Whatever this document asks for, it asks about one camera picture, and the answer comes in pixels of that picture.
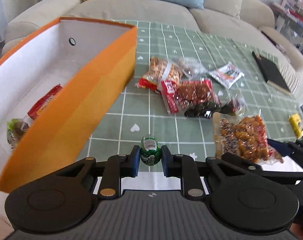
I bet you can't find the clear peanut brittle packet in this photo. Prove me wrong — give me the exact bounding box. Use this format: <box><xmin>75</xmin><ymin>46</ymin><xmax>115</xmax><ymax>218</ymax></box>
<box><xmin>143</xmin><ymin>56</ymin><xmax>208</xmax><ymax>85</ymax></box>

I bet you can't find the red-white dried meat packet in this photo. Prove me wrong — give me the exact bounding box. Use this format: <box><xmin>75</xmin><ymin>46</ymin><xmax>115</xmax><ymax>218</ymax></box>
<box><xmin>158</xmin><ymin>78</ymin><xmax>222</xmax><ymax>115</ymax></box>

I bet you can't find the clear packet with green snack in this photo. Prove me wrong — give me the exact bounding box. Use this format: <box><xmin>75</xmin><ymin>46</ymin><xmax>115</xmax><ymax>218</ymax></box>
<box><xmin>6</xmin><ymin>118</ymin><xmax>33</xmax><ymax>152</ymax></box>

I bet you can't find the white packet with orange sticks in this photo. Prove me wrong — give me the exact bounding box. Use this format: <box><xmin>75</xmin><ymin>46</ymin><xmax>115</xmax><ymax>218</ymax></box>
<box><xmin>208</xmin><ymin>62</ymin><xmax>245</xmax><ymax>89</ymax></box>

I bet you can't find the dark seaweed snack packet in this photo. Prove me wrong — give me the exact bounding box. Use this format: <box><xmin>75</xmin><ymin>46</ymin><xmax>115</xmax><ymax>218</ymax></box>
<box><xmin>184</xmin><ymin>97</ymin><xmax>245</xmax><ymax>119</ymax></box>

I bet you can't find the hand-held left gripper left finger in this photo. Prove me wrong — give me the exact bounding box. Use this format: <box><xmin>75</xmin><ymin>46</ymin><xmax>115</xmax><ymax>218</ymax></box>
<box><xmin>53</xmin><ymin>145</ymin><xmax>141</xmax><ymax>200</ymax></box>

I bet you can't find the orange cardboard box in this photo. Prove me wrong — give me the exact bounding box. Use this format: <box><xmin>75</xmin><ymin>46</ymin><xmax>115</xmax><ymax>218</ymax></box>
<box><xmin>0</xmin><ymin>17</ymin><xmax>138</xmax><ymax>193</ymax></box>

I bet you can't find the cluttered bookshelf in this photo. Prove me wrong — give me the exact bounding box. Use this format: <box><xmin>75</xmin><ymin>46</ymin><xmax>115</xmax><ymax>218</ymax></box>
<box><xmin>270</xmin><ymin>0</ymin><xmax>303</xmax><ymax>53</ymax></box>

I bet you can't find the black notebook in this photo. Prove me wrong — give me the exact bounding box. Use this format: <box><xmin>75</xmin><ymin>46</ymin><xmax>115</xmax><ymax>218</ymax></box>
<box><xmin>251</xmin><ymin>51</ymin><xmax>292</xmax><ymax>95</ymax></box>

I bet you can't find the small red snack packet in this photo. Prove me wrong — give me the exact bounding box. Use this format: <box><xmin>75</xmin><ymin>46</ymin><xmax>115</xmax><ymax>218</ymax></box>
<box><xmin>138</xmin><ymin>77</ymin><xmax>162</xmax><ymax>93</ymax></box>

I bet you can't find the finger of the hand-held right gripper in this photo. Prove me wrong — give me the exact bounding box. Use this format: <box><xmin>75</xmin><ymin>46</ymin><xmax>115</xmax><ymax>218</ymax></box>
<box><xmin>266</xmin><ymin>135</ymin><xmax>303</xmax><ymax>172</ymax></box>
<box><xmin>221</xmin><ymin>152</ymin><xmax>303</xmax><ymax>184</ymax></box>

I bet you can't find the yellow carton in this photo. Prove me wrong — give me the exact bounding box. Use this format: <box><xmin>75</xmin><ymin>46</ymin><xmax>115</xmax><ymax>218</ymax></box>
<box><xmin>288</xmin><ymin>113</ymin><xmax>303</xmax><ymax>139</ymax></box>

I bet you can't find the green egg-shaped snack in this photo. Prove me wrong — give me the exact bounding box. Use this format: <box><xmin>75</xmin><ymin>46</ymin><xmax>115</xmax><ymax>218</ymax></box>
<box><xmin>140</xmin><ymin>134</ymin><xmax>162</xmax><ymax>167</ymax></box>

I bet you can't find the green checked tablecloth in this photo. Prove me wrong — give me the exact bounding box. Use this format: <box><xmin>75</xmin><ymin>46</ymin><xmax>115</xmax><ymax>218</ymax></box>
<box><xmin>87</xmin><ymin>19</ymin><xmax>303</xmax><ymax>173</ymax></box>

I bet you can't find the beige sofa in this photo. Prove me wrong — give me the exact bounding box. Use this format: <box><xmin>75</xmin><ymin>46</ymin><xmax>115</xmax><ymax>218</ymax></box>
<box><xmin>3</xmin><ymin>0</ymin><xmax>303</xmax><ymax>105</ymax></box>

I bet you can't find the clear packet of orange beans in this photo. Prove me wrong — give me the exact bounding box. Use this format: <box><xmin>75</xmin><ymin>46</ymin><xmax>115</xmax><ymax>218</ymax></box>
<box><xmin>213</xmin><ymin>112</ymin><xmax>284</xmax><ymax>165</ymax></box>

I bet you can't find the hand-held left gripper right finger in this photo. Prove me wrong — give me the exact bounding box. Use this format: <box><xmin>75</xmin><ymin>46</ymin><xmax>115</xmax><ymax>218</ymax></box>
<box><xmin>161</xmin><ymin>145</ymin><xmax>242</xmax><ymax>201</ymax></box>

